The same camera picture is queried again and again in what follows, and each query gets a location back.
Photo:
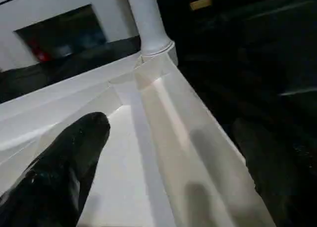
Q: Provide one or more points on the white plastic table leg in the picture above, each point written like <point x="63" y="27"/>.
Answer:
<point x="148" y="21"/>

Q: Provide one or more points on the white plastic table top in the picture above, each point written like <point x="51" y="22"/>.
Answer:
<point x="136" y="138"/>

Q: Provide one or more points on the small yellow label tag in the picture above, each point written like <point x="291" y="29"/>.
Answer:
<point x="200" y="3"/>

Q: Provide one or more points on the black work mat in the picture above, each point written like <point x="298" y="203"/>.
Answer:
<point x="247" y="63"/>

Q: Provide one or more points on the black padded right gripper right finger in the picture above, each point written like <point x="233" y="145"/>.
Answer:
<point x="272" y="167"/>

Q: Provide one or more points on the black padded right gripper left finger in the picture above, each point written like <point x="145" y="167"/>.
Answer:
<point x="54" y="172"/>

